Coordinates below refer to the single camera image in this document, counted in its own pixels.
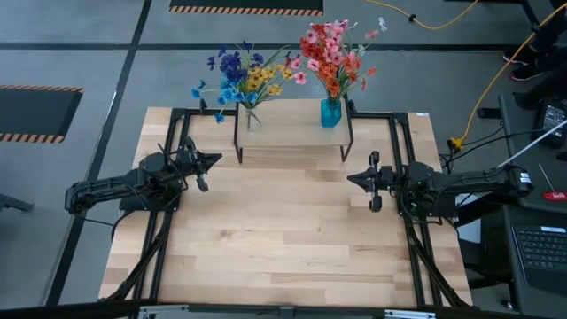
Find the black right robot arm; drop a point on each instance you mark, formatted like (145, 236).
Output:
(478, 181)

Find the black keyboard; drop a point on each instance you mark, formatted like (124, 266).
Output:
(542, 252)

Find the white rod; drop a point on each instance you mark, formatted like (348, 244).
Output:
(542, 137)

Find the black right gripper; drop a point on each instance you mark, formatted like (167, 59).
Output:
(383, 179)

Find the person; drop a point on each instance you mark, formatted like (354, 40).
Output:
(549, 49)

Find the blue artificial flower bunch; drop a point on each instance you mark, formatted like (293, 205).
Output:
(228, 94)

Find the black metal table frame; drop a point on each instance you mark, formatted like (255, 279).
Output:
(416, 266)

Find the silver aluminium bracket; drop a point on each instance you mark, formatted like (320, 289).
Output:
(409, 314)
(164, 312)

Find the red artificial flower bunch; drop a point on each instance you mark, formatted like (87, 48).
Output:
(310, 46)

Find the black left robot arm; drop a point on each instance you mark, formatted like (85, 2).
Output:
(111, 186)

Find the clear glass vase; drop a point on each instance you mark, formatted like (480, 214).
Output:
(252, 122)

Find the black hazard striped mat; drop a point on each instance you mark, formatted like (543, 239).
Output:
(243, 3)
(35, 111)

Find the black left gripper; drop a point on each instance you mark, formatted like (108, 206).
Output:
(192, 161)

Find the black side desk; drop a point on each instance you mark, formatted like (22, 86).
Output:
(531, 221)

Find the black box with label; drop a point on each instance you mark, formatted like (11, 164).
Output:
(553, 119)

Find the black stand foot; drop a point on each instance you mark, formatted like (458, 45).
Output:
(13, 203)

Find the pink artificial flower bunch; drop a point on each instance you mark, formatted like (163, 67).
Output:
(331, 44)

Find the purple artificial flower bunch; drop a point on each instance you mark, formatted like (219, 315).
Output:
(232, 64)

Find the yellow artificial flower bunch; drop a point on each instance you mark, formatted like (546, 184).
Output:
(254, 82)

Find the blue glass vase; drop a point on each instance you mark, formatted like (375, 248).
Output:
(331, 115)

